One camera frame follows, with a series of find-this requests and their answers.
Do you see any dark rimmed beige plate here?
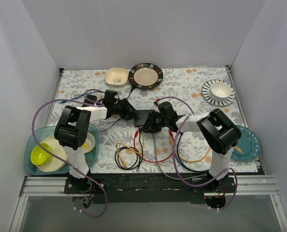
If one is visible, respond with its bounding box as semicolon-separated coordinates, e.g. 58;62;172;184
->
128;63;163;90

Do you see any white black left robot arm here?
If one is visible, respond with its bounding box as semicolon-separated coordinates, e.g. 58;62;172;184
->
54;90;139;193

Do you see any black power adapter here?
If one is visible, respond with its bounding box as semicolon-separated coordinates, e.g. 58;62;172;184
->
84;95;98;104

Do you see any red ethernet cable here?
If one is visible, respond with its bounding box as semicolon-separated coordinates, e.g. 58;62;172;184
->
133;130;177;164

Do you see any grey ethernet cable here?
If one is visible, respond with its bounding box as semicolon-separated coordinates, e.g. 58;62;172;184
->
152;131;207;181

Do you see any teal transparent plastic tray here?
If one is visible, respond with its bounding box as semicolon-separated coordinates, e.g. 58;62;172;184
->
23;124;99;175

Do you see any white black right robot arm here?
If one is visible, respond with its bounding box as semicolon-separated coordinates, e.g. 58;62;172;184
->
136;101;242;192

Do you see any small white bowl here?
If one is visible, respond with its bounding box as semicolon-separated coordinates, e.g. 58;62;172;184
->
210;82;231;100

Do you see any aluminium frame rail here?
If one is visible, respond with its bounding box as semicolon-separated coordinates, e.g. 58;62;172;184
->
20;175;279;196

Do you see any dark grey network switch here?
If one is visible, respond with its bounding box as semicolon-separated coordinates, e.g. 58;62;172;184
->
134;110;155;127

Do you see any floral patterned tablecloth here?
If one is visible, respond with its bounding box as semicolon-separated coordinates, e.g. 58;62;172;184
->
46;67;258;174

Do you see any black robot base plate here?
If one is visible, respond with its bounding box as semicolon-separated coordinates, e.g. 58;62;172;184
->
64;173;240;204

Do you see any lime green bowl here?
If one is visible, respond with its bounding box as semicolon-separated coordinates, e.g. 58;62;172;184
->
30;145;52;166

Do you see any daisy patterned glass bowl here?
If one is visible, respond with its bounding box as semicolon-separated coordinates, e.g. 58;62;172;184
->
83;133;96;154

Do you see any black ethernet cable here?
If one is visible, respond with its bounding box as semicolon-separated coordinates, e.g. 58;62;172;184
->
114;127;145;170

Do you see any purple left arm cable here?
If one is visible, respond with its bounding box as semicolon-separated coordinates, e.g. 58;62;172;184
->
31;89;108;218

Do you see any teal scalloped plate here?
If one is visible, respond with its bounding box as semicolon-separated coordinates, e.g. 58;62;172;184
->
231;125;261;162

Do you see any blue striped white plate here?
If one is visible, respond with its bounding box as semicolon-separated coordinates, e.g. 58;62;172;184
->
201;79;236;107

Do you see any cream square panda dish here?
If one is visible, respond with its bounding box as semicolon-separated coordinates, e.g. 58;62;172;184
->
105;68;129;87

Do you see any cream plate in tray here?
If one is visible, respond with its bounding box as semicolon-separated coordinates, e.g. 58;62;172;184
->
35;134;69;173

